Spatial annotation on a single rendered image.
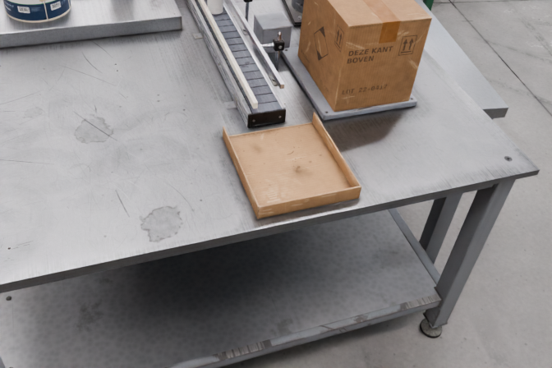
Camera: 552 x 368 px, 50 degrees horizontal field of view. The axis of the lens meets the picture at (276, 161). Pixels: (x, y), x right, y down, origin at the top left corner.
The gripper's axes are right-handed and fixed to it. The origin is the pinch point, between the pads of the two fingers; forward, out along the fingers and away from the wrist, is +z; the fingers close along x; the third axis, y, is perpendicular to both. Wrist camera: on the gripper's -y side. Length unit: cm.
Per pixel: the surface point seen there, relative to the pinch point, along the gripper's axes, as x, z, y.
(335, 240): 80, 51, -33
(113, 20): 1.8, 20.4, 33.1
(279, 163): 66, -11, 1
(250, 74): 34.8, 1.3, -1.1
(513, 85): 4, 118, -188
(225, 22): 8.5, 16.2, -1.3
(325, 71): 40.8, -8.0, -19.8
